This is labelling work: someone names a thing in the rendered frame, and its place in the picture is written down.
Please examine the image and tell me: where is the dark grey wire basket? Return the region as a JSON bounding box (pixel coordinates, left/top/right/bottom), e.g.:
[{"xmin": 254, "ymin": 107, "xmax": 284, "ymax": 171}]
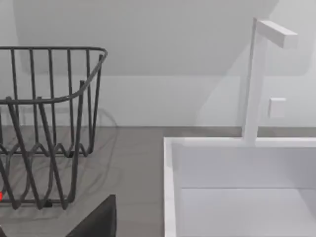
[{"xmin": 0, "ymin": 46, "xmax": 109, "ymax": 211}]

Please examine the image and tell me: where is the white sink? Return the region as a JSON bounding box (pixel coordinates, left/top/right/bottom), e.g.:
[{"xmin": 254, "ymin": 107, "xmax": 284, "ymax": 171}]
[{"xmin": 163, "ymin": 136, "xmax": 316, "ymax": 237}]

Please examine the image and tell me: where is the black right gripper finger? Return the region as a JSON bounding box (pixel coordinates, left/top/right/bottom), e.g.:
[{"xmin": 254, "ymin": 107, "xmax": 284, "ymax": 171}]
[{"xmin": 66, "ymin": 194, "xmax": 117, "ymax": 237}]

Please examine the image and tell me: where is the tall white tap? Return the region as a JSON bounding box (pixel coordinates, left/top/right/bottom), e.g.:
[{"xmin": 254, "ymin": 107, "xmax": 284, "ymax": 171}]
[{"xmin": 243, "ymin": 17, "xmax": 298, "ymax": 148}]

